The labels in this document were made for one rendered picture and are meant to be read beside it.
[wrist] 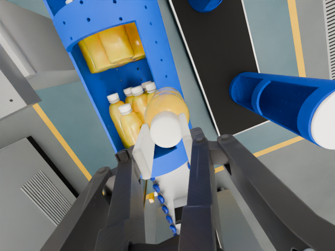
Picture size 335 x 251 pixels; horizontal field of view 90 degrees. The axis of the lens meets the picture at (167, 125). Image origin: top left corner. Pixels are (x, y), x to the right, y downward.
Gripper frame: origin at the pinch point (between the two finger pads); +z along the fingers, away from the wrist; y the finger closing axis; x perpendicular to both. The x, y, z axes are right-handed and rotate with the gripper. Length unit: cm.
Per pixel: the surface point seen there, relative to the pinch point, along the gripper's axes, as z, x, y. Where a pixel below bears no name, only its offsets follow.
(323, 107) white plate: 47, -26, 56
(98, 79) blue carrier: 45, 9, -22
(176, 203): 53, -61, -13
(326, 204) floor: 155, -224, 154
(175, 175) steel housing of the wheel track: 56, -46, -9
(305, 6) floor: 154, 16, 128
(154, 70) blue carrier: 28.0, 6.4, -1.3
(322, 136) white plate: 47, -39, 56
